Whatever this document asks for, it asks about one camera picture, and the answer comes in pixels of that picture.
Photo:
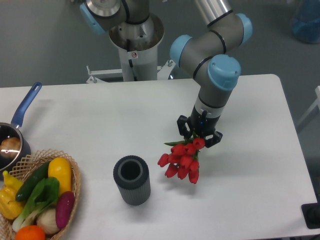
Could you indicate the yellow bell pepper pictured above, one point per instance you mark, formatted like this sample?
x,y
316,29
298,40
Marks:
x,y
9,207

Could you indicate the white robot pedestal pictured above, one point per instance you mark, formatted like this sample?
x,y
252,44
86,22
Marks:
x,y
137,46

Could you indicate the green bok choy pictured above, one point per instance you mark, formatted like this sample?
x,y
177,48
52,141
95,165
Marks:
x,y
45,194

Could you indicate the orange fruit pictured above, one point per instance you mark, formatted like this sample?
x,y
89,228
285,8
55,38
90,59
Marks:
x,y
30,232

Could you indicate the blue transparent bin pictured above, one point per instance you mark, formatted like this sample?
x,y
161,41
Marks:
x,y
305,23

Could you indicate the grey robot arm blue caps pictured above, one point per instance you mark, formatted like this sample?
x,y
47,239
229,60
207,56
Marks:
x,y
204,58

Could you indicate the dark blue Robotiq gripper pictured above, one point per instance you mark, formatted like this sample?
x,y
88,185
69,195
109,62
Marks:
x,y
202,125

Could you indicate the yellow squash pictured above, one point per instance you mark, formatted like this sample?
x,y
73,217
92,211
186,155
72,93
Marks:
x,y
60,169

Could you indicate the white metal frame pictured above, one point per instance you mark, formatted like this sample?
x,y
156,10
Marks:
x,y
310,113

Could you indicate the red tulip bouquet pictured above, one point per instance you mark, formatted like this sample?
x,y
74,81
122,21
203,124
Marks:
x,y
183,159

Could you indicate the brown bread roll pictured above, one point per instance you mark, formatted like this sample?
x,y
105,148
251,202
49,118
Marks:
x,y
10,147

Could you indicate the dark grey ribbed vase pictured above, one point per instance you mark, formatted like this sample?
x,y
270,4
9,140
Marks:
x,y
132,177

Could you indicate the green cucumber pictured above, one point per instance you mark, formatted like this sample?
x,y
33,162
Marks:
x,y
28,186

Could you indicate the blue handled saucepan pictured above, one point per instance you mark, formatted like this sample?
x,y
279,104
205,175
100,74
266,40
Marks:
x,y
12,129

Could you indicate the purple eggplant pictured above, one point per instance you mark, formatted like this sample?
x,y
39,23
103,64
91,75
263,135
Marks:
x,y
64,208

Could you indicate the black device at table edge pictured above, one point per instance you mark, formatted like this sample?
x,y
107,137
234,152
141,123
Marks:
x,y
311,214

